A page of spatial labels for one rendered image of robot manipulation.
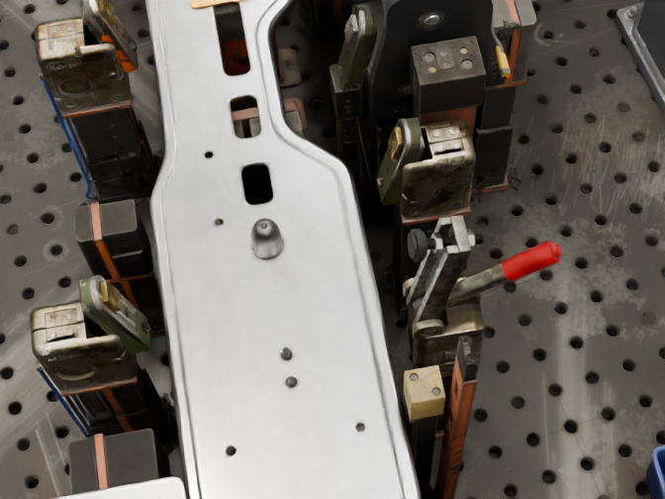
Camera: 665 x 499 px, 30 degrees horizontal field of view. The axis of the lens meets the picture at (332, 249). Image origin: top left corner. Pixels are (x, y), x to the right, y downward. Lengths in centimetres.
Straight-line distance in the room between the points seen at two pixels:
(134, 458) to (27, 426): 36
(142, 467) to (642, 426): 64
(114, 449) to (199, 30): 50
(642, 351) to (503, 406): 19
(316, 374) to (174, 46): 44
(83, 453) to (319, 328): 27
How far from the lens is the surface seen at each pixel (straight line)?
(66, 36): 144
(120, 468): 128
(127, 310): 126
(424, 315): 119
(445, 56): 129
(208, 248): 133
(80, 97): 150
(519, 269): 117
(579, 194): 170
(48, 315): 128
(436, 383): 119
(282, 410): 125
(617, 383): 160
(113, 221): 137
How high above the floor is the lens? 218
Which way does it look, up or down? 64 degrees down
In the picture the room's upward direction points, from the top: 5 degrees counter-clockwise
